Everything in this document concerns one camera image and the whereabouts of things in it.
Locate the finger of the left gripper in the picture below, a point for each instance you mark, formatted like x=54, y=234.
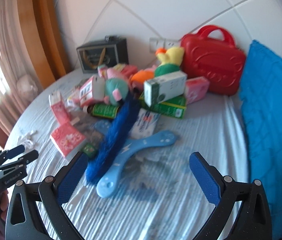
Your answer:
x=23, y=160
x=9, y=154

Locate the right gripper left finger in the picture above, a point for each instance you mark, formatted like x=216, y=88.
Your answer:
x=24, y=220

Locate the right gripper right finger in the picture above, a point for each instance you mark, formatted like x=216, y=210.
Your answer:
x=253, y=220

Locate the pink flower tissue pack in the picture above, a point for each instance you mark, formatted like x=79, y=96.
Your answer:
x=68, y=140

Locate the green label syrup bottle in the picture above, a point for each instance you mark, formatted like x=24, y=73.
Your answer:
x=101, y=110

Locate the teal dress pig plush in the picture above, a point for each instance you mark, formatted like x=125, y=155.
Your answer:
x=116, y=90

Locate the orange dress pink pig plush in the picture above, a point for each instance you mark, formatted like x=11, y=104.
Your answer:
x=131, y=74

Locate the small pink tissue pack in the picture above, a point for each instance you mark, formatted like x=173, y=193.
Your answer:
x=58, y=108

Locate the beige curtain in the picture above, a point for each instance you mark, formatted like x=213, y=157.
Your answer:
x=19, y=84

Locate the blue plastic boomerang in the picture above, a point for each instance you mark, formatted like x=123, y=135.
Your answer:
x=146, y=148

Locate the blue furry tail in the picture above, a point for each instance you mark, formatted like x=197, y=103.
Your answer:
x=114, y=140

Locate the large pink tissue pack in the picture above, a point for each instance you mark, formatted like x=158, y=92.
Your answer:
x=92, y=91

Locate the white blue toothpaste box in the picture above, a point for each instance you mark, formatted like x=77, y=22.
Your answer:
x=145, y=124

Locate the blue plastic crate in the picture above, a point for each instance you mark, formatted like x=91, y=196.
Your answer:
x=261, y=95

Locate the black coffee cup gift box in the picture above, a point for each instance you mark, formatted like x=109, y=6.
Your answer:
x=111, y=50

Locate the pink tissue pack right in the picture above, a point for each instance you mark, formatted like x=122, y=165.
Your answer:
x=196, y=89

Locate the white green medicine box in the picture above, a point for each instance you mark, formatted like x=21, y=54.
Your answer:
x=164, y=87

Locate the red bear suitcase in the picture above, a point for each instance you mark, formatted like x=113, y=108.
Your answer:
x=213, y=54

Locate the yellow green duck plush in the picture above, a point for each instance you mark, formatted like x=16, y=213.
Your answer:
x=170, y=59

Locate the wall power socket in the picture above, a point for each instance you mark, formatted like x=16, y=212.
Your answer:
x=155, y=43

